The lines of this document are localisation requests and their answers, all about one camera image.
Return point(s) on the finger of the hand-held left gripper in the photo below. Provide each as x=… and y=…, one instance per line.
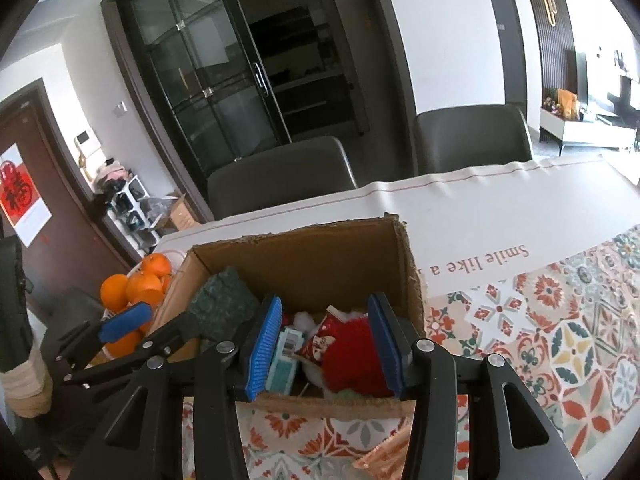
x=125, y=322
x=170, y=337

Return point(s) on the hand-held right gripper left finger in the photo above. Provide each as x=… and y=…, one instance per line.
x=262, y=345

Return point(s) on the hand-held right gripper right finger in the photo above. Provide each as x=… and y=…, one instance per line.
x=387, y=345

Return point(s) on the small blue white box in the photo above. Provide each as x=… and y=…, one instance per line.
x=285, y=370

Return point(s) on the red plush fruit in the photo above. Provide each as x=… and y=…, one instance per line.
x=350, y=360

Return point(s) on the white plush toy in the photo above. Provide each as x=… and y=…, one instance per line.
x=307, y=322

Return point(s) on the green knitted glove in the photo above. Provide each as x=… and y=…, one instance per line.
x=225, y=300

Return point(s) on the red snack packet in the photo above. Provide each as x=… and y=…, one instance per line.
x=325, y=345

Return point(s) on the brown cardboard box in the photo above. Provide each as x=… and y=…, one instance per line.
x=310, y=270

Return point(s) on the person's left forearm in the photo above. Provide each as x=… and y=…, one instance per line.
x=25, y=385

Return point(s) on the orange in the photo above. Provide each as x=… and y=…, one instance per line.
x=152, y=300
x=125, y=345
x=157, y=265
x=114, y=292
x=142, y=287

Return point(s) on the white woven fruit basket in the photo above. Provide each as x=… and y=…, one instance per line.
x=172, y=260

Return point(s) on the red and white door poster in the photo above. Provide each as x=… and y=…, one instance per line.
x=22, y=195

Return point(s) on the white shoe rack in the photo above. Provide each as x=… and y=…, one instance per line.
x=132, y=210

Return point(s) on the gold snack packet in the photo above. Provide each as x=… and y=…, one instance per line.
x=385, y=460

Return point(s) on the brown entrance door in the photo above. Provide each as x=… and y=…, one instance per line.
x=65, y=200

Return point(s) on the grey bag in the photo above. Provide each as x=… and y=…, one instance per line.
x=155, y=206

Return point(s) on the small open carton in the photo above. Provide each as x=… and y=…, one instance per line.
x=184, y=212

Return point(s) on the pile of clothes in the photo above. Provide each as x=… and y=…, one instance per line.
x=111, y=175

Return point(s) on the dark grey dining chair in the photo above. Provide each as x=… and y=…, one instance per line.
x=280, y=175
x=470, y=140

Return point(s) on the white printed tablecloth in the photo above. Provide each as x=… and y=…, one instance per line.
x=500, y=210

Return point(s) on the patterned table runner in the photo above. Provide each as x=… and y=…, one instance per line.
x=575, y=335

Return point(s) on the white media cabinet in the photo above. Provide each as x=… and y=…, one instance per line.
x=585, y=132

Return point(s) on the dark glass sliding door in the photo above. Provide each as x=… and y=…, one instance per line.
x=250, y=50

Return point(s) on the orange paper bag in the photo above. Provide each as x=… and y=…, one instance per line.
x=568, y=104

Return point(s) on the dark interior door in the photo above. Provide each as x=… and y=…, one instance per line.
x=502, y=35

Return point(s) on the wall intercom panel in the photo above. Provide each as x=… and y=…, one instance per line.
x=86, y=141

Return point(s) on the white light switch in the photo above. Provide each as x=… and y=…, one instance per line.
x=120, y=108

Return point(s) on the dark slatted wall panel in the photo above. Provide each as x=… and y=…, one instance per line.
x=565, y=50

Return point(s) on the gold wall ornament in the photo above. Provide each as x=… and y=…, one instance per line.
x=550, y=2

